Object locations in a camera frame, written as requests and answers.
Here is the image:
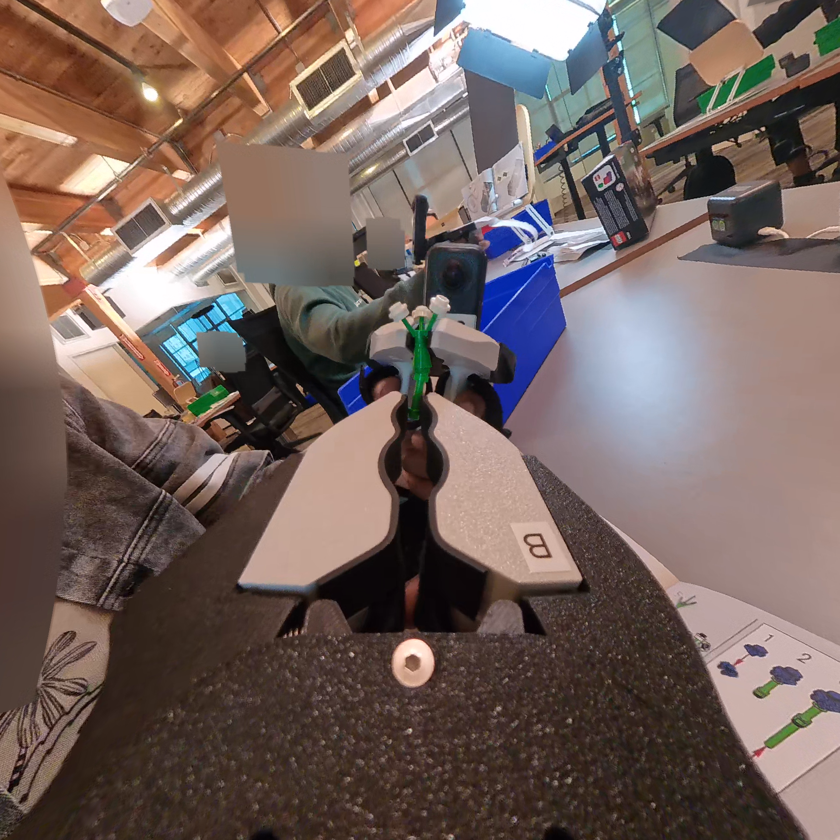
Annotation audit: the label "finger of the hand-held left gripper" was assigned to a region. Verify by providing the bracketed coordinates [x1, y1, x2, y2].
[367, 323, 422, 396]
[428, 318, 501, 397]

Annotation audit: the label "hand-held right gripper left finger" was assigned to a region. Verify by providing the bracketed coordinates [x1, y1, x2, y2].
[238, 392, 404, 601]

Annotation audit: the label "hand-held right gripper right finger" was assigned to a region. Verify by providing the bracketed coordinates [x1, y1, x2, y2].
[424, 392, 586, 602]

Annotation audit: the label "green lego stem white flowers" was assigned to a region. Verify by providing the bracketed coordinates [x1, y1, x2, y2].
[387, 295, 454, 421]

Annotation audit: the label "blue plastic bin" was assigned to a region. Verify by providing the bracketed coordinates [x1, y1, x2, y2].
[482, 199, 556, 260]
[338, 255, 567, 422]

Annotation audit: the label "person's left forearm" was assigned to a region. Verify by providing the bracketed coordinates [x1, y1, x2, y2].
[56, 377, 280, 614]

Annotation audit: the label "black lego box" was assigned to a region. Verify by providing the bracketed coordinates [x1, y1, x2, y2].
[581, 140, 661, 252]

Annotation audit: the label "green lego baseplates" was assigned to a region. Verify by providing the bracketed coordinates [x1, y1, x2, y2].
[694, 54, 777, 114]

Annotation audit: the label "lego instruction booklet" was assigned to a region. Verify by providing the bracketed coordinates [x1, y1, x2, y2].
[668, 579, 840, 796]

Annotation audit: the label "person's left hand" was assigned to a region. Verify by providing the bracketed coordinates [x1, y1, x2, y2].
[367, 375, 506, 500]

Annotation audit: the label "black mesh office chair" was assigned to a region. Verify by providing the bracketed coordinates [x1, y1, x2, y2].
[226, 308, 349, 457]

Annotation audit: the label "grey partition panel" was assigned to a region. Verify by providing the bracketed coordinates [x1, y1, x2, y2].
[465, 71, 521, 173]

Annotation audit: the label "green box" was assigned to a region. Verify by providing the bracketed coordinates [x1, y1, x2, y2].
[186, 386, 241, 418]

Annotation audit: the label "wooden edged desk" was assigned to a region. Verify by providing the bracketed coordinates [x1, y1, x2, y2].
[535, 121, 643, 221]
[640, 56, 840, 188]

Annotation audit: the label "white air vent grille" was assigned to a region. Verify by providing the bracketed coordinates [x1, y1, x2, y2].
[289, 39, 363, 120]
[110, 197, 175, 257]

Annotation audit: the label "black light stand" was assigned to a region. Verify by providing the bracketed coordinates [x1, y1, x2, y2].
[598, 12, 643, 161]

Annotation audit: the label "studio light panel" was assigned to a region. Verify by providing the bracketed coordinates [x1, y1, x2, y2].
[433, 0, 619, 101]

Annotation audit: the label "black power station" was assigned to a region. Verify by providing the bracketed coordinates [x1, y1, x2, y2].
[707, 179, 786, 248]

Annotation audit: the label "person's floral patterned pants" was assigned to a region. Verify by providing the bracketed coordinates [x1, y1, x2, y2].
[0, 600, 114, 824]

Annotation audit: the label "grey desk mat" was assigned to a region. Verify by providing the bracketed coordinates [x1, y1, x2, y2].
[678, 235, 840, 274]

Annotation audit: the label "silver ribbed air duct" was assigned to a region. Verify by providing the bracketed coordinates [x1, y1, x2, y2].
[164, 26, 475, 225]

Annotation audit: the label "white cable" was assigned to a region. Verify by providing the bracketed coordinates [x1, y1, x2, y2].
[753, 224, 840, 242]

